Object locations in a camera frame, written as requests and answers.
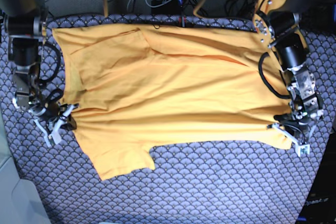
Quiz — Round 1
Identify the red black clamp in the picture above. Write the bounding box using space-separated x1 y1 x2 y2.
178 16 186 28

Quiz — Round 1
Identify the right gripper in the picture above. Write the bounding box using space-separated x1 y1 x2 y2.
13 88 79 147

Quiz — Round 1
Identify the yellow T-shirt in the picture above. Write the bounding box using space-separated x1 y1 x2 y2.
52 24 291 180

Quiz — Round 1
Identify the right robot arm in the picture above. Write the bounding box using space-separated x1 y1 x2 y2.
1 0 78 147

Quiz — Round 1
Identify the white plastic bin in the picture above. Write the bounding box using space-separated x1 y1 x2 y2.
1 120 50 223

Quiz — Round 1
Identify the black OpenArm box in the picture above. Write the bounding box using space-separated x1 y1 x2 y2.
296 133 335 223

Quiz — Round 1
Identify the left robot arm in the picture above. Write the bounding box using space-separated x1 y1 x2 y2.
253 0 324 157

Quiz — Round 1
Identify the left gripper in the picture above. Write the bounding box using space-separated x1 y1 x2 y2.
266 90 323 157

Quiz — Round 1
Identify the blue fan-pattern table cloth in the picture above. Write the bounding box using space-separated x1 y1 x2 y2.
1 29 335 223

